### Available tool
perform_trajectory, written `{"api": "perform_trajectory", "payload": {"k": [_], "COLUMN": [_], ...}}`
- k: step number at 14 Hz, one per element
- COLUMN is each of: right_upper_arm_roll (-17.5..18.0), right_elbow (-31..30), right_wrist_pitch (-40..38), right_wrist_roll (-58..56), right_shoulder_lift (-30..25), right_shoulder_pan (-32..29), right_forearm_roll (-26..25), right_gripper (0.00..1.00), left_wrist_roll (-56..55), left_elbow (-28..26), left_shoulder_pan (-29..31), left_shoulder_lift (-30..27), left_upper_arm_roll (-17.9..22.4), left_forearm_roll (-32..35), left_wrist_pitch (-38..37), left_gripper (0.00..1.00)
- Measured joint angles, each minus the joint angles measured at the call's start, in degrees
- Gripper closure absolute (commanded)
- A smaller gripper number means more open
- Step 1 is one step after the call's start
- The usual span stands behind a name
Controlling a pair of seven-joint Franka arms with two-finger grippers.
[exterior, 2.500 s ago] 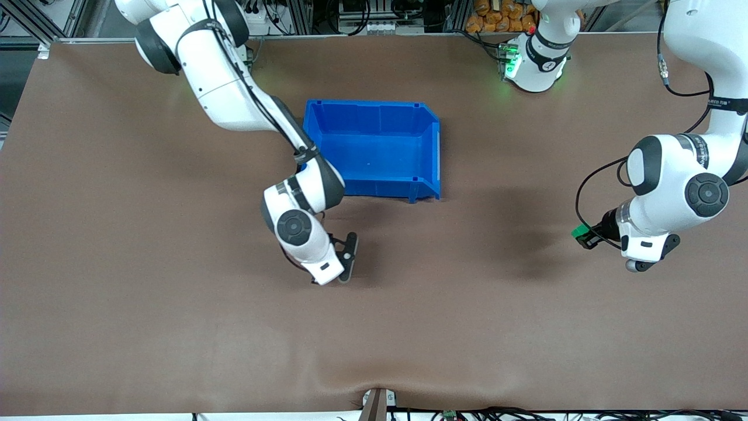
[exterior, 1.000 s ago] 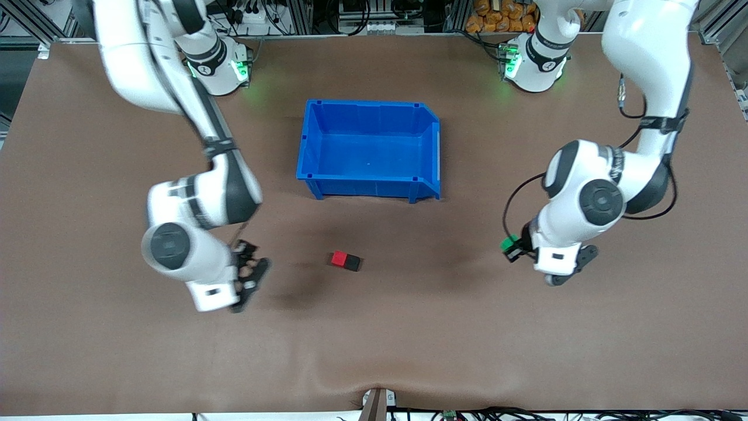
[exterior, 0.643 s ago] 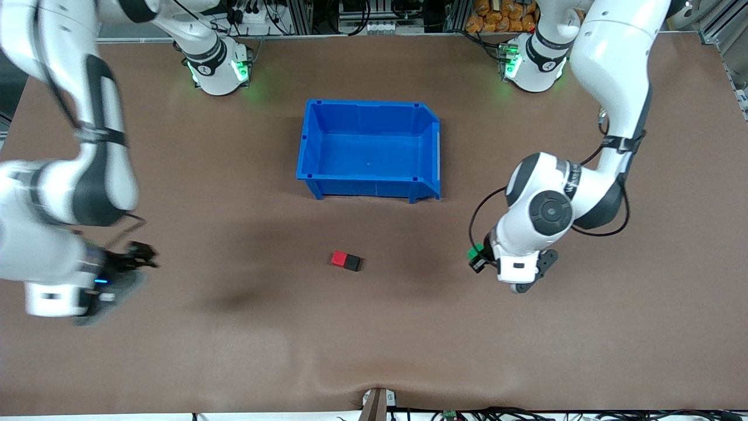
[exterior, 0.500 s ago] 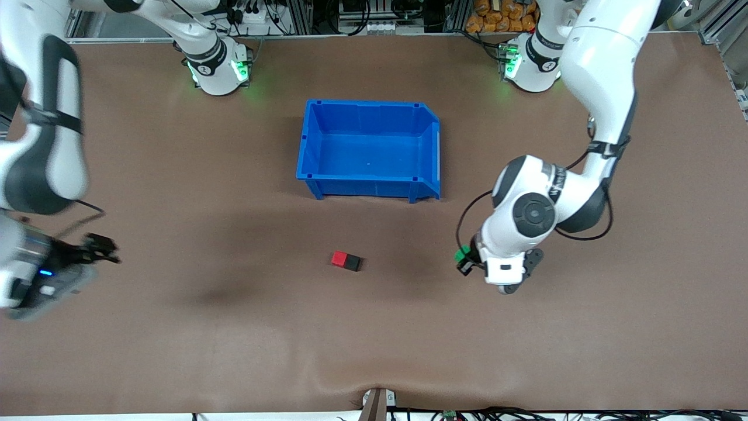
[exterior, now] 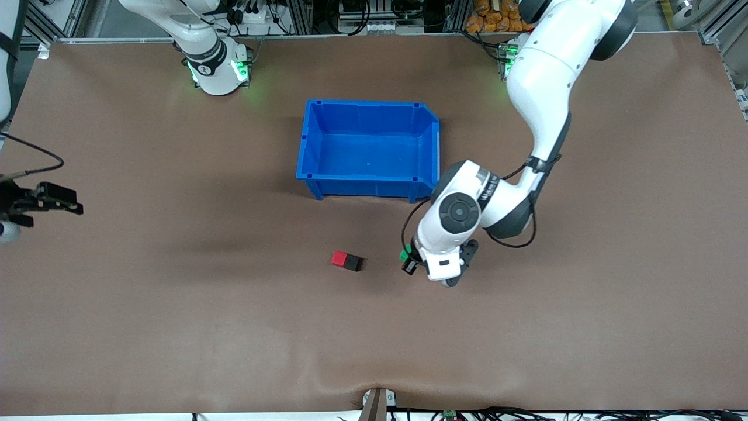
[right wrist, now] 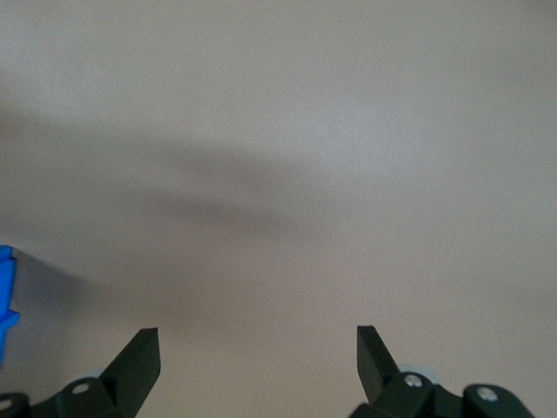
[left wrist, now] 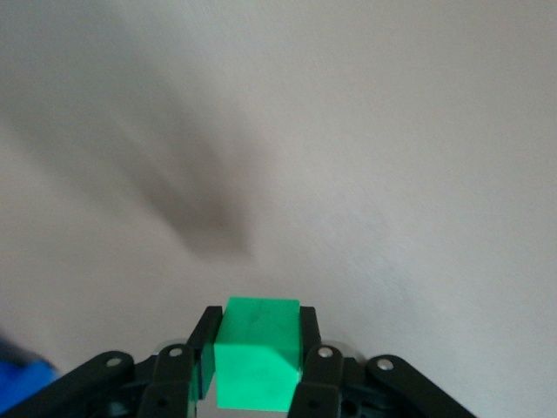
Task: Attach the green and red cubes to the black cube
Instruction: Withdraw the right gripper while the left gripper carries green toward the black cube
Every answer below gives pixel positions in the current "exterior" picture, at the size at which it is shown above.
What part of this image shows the blue plastic storage bin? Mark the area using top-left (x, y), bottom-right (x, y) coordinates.
top-left (296, 99), bottom-right (441, 204)

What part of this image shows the brown table mat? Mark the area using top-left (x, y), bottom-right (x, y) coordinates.
top-left (0, 32), bottom-right (748, 417)

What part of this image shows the orange snack bag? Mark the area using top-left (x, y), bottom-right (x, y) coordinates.
top-left (466, 0), bottom-right (532, 33)

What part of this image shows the white power strip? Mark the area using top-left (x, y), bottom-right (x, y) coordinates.
top-left (225, 3), bottom-right (275, 27)

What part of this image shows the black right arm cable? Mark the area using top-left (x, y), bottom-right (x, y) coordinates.
top-left (0, 132), bottom-right (65, 179)

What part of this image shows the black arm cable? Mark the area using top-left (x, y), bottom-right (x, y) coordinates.
top-left (0, 132), bottom-right (65, 179)
top-left (401, 153), bottom-right (563, 249)

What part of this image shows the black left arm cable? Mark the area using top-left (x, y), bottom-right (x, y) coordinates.
top-left (401, 153), bottom-right (563, 249)

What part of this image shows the aluminium frame profile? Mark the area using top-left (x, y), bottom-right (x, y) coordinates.
top-left (23, 0), bottom-right (88, 44)
top-left (698, 0), bottom-right (748, 62)

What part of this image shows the aluminium frame post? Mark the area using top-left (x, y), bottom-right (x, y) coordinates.
top-left (444, 0), bottom-right (468, 33)
top-left (286, 0), bottom-right (313, 34)

